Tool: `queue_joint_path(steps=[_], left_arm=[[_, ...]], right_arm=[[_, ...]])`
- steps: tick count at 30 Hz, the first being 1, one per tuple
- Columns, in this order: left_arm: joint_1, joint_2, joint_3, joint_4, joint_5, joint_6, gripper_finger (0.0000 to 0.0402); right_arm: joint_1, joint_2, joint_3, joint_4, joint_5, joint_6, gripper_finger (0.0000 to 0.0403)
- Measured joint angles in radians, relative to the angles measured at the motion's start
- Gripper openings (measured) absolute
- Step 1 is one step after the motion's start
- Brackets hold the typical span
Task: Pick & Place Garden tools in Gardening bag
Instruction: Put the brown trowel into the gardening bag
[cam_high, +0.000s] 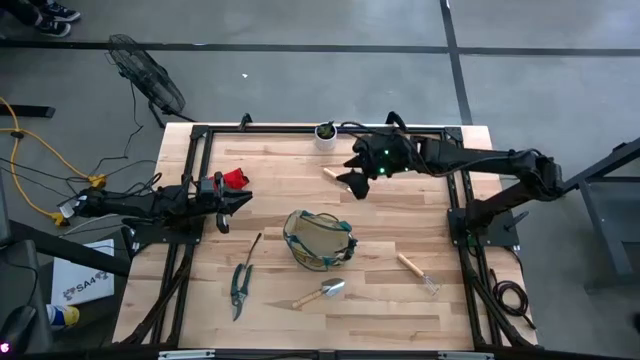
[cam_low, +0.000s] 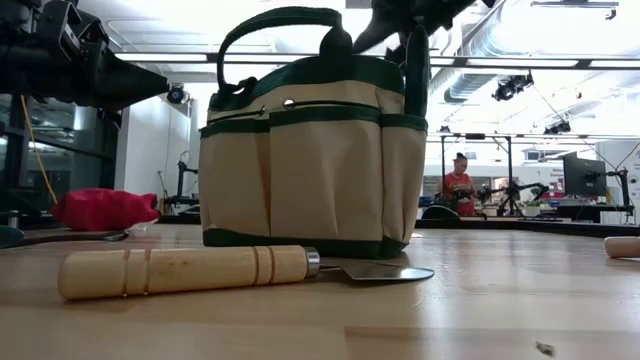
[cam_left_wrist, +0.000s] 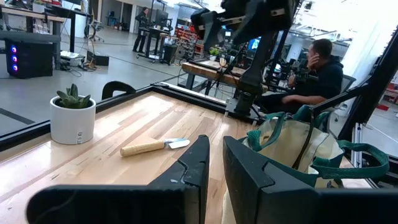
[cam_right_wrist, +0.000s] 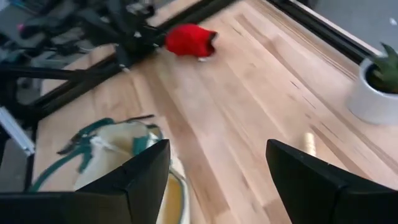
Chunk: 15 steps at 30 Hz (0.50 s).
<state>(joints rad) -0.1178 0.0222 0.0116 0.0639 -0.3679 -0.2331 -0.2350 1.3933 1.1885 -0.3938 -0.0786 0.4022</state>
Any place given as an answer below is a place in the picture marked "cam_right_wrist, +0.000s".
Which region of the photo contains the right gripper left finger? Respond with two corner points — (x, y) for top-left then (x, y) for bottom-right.
(0, 139), (171, 224)

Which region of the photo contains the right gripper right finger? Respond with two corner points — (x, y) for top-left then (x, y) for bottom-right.
(266, 139), (398, 224)

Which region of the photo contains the red gardening glove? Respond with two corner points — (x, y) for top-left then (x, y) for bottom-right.
(164, 23), (218, 60)

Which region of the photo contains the beige green gardening tote bag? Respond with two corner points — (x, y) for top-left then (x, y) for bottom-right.
(29, 116), (191, 224)

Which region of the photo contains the wooden-handled garden hand tool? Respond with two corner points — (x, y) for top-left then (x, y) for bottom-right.
(298, 132), (317, 157)

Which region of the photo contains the succulent in white pot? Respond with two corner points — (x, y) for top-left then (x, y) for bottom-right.
(346, 42), (398, 125)

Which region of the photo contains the silver aluminium profile bar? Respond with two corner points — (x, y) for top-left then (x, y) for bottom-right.
(0, 107), (35, 156)

